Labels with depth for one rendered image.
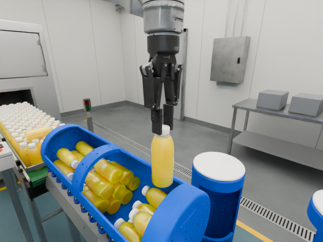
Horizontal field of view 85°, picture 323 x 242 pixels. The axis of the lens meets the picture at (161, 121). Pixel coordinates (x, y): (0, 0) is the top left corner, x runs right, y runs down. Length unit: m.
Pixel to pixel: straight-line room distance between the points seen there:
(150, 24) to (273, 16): 3.43
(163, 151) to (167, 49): 0.25
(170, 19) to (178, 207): 0.44
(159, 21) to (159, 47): 0.05
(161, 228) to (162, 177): 0.12
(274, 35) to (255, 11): 0.53
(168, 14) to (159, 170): 0.37
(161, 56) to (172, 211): 0.39
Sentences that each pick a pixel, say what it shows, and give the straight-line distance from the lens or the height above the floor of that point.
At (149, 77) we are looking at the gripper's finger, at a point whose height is 1.56.
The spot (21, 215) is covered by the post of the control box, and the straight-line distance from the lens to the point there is 1.64.
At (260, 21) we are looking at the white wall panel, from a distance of 3.82.
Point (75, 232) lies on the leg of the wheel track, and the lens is 1.55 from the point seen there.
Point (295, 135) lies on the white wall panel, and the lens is 3.82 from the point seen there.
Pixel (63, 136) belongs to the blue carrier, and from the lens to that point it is 1.18.
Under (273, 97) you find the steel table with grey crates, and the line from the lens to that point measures 2.95.
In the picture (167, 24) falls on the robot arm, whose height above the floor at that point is 1.66.
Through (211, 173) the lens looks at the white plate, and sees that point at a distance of 0.99.
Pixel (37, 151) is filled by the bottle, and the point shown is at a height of 1.03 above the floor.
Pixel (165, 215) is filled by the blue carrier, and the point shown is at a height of 1.22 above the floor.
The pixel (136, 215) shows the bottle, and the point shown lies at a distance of 0.65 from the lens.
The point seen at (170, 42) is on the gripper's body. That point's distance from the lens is 0.41.
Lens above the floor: 1.60
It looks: 20 degrees down
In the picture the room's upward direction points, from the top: straight up
